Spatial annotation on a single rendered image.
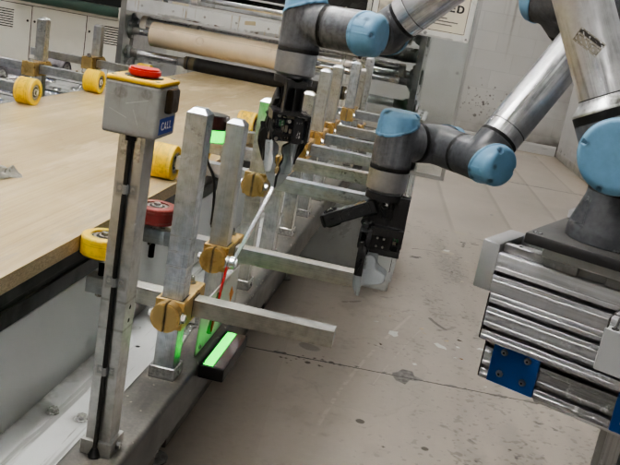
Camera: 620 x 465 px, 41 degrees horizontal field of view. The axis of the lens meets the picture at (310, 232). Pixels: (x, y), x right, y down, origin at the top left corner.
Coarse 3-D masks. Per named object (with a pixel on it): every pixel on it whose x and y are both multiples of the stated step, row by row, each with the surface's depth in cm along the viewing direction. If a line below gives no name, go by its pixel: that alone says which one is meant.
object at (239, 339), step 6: (240, 336) 161; (234, 342) 158; (240, 342) 158; (228, 348) 155; (234, 348) 155; (222, 354) 152; (228, 354) 152; (222, 360) 150; (228, 360) 150; (216, 366) 147; (222, 366) 147
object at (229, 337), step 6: (228, 336) 160; (234, 336) 161; (222, 342) 157; (228, 342) 157; (216, 348) 154; (222, 348) 155; (210, 354) 151; (216, 354) 151; (210, 360) 149; (216, 360) 149
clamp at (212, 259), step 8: (232, 240) 163; (240, 240) 166; (208, 248) 156; (216, 248) 156; (224, 248) 158; (232, 248) 161; (200, 256) 157; (208, 256) 157; (216, 256) 156; (224, 256) 157; (200, 264) 157; (208, 264) 157; (216, 264) 157; (224, 264) 157; (216, 272) 157
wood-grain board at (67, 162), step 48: (48, 96) 271; (96, 96) 288; (192, 96) 330; (240, 96) 356; (0, 144) 194; (48, 144) 203; (96, 144) 213; (0, 192) 157; (48, 192) 162; (96, 192) 168; (0, 240) 131; (48, 240) 135; (0, 288) 117
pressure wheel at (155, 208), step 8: (152, 200) 167; (160, 200) 168; (152, 208) 162; (160, 208) 163; (168, 208) 164; (152, 216) 162; (160, 216) 162; (168, 216) 163; (152, 224) 162; (160, 224) 162; (168, 224) 163; (152, 248) 167; (152, 256) 168
